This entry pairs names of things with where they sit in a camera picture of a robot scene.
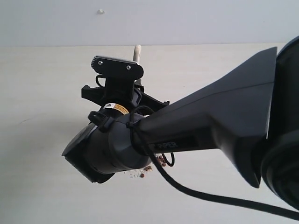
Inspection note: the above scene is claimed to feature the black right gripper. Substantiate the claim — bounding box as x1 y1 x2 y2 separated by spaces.
81 78 170 114

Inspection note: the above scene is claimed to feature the wooden paint brush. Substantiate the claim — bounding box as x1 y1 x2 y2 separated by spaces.
133 44 142 86

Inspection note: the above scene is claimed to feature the pile of brown pellets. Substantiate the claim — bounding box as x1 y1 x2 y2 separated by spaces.
128 154 168 178

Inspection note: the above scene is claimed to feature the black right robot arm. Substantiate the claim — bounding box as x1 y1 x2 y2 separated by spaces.
62 38 299 208

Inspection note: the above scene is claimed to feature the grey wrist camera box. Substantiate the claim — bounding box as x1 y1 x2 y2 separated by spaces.
91 56 144 80

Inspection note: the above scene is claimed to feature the small white wall hook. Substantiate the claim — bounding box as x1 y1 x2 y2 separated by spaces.
97 9 105 14

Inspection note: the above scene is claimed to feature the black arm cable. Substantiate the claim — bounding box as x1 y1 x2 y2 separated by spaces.
87 106 299 221

